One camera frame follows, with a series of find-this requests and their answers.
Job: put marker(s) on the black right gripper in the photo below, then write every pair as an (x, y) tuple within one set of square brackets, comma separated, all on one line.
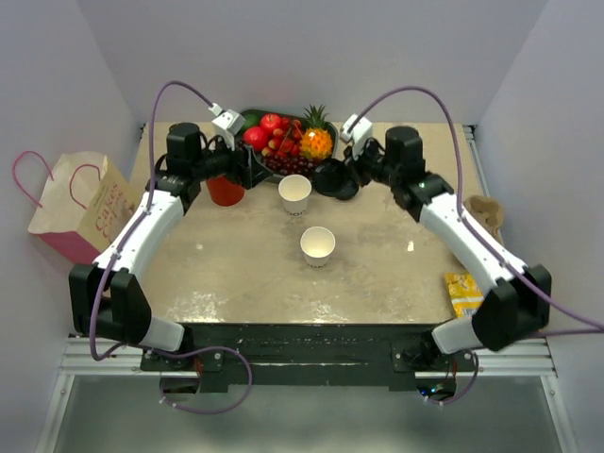
[(356, 161)]

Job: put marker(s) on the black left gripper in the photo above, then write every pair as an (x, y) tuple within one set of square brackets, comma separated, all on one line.
[(246, 169)]

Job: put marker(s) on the black coffee cup lid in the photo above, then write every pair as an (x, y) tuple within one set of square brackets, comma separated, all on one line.
[(331, 179)]

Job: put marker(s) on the white paper coffee cup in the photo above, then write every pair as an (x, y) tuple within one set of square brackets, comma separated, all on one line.
[(317, 244)]

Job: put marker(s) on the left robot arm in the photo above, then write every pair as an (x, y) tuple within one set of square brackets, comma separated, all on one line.
[(106, 295)]

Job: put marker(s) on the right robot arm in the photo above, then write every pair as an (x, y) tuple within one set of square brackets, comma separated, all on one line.
[(513, 305)]

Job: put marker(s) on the red apple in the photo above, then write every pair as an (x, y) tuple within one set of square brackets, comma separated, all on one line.
[(270, 122), (256, 137)]

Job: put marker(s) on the red plastic cup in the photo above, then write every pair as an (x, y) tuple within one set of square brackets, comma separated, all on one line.
[(223, 192)]

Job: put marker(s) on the dark red grape bunch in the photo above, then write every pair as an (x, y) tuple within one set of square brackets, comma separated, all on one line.
[(285, 166)]

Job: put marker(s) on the green lime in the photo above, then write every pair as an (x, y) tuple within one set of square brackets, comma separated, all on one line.
[(250, 120)]

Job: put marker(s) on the orange plastic pineapple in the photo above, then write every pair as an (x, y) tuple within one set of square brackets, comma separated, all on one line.
[(316, 142)]

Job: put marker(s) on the dark green fruit tray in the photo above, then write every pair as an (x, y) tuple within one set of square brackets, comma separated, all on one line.
[(330, 127)]

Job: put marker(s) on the brown cardboard cup carrier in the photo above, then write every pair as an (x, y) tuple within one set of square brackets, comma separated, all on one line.
[(488, 212)]

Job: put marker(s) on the yellow snack bag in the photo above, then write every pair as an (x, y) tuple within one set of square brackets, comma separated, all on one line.
[(464, 294)]

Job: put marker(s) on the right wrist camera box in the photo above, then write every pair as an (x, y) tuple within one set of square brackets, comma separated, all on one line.
[(356, 130)]

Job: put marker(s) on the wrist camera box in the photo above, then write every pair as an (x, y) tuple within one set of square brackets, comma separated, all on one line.
[(227, 125), (356, 130)]

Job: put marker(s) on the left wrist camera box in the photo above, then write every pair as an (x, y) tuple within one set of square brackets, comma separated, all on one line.
[(227, 125)]

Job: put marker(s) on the paper bag pink handles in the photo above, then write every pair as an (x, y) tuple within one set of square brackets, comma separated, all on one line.
[(84, 205)]

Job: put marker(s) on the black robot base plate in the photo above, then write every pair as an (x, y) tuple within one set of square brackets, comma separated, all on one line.
[(220, 345)]

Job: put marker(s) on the aluminium frame rail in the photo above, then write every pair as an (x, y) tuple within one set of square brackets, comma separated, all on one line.
[(526, 359)]

